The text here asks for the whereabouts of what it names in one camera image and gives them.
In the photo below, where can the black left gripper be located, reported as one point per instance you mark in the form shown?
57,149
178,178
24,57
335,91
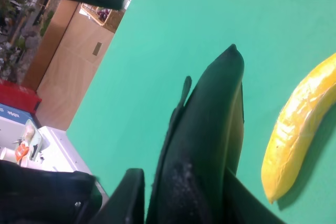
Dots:
39,196

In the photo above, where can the yellow banana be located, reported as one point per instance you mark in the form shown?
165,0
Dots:
295,129

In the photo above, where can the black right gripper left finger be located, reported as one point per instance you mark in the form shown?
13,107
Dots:
126,204

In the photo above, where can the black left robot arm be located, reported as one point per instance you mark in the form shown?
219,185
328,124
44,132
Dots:
38,196

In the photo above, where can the red plastic bin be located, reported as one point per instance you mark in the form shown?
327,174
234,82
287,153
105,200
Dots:
19,97

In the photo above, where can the black curved case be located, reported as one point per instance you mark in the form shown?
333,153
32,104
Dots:
188,184

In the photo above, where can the cardboard box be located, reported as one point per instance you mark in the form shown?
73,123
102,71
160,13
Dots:
65,63

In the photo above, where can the wicker basket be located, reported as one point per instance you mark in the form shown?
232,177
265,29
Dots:
105,16

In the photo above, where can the green table cloth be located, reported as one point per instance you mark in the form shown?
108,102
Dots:
123,118

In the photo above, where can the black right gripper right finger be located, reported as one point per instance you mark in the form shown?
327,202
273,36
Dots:
240,206

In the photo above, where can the white cluttered table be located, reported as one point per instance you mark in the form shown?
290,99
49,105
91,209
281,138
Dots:
56,152

